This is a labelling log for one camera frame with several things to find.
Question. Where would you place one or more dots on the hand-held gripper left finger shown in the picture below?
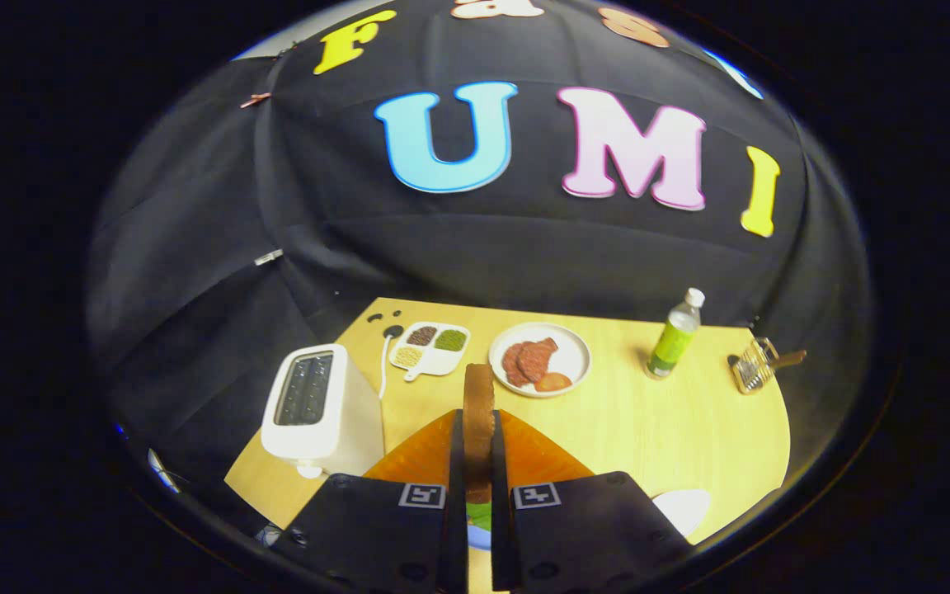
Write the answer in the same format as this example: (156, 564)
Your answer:
(457, 462)

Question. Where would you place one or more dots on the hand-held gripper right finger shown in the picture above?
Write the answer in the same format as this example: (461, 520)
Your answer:
(500, 470)

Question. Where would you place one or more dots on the toasted bread slice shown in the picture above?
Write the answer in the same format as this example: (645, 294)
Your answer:
(479, 429)

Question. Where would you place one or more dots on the green lettuce leaf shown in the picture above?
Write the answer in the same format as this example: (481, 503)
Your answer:
(479, 516)

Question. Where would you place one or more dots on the blue plate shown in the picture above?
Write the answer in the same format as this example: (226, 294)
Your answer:
(479, 538)

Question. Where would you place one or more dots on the red tomato slice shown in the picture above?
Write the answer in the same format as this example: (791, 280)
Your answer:
(554, 382)

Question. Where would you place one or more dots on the brown meat patty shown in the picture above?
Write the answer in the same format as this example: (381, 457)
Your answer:
(537, 359)
(512, 367)

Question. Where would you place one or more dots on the white divided seasoning tray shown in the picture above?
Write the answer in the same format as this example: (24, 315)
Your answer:
(434, 359)

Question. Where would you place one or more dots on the white toaster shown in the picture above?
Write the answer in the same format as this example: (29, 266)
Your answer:
(335, 429)

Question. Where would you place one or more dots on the white round plate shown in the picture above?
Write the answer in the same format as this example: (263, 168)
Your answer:
(572, 355)

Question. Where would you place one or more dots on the small white plate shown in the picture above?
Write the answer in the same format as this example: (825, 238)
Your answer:
(684, 507)

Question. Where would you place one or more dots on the green label drink bottle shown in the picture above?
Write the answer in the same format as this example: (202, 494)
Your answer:
(673, 342)

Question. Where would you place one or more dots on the black backdrop cloth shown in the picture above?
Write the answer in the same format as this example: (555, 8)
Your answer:
(524, 247)

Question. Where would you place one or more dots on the white cloth clip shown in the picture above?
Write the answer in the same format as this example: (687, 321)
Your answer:
(269, 256)

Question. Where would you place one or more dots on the orange cloth clip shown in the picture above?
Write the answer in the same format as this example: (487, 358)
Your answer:
(255, 100)

